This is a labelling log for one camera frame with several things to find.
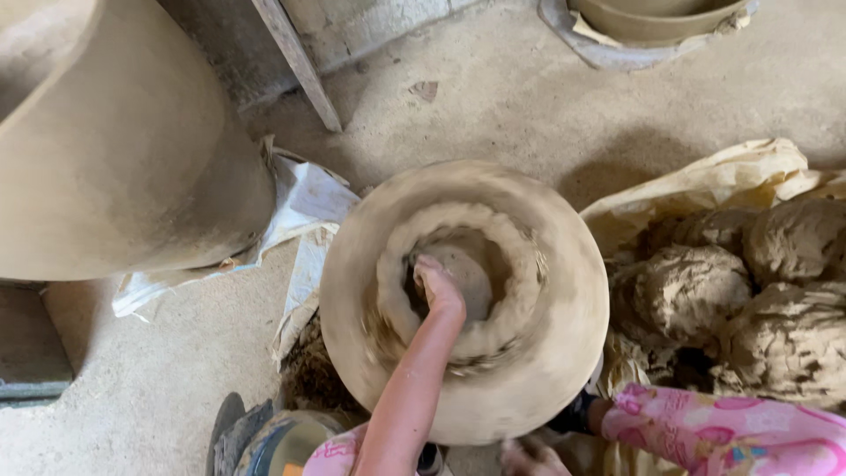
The person's left fingers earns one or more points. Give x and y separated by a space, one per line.
428 271

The person's left hand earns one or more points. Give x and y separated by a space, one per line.
439 291

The clay-smeared water bucket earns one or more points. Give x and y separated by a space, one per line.
284 443

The wide clay basin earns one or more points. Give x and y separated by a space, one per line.
654 23

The beige plastic sheet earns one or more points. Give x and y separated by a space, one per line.
727 178

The raw clay lump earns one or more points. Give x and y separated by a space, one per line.
800 238
786 344
707 228
681 294

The dark grey muddy cloth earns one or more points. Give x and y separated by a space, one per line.
231 430

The person's right hand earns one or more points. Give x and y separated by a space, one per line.
532 459

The white woven plastic sack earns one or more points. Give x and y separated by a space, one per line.
310 198

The grey concrete slab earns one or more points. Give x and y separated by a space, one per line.
30 344

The grey wooden plank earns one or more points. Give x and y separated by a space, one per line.
297 59

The torn white sack strip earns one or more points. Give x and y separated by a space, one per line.
307 277

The black wristband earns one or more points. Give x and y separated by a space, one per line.
572 413

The wet clay pot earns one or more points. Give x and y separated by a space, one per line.
562 297

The heap of brown clay scraps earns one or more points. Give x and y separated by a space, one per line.
314 377

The large tall clay pot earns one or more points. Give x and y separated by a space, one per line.
119 152

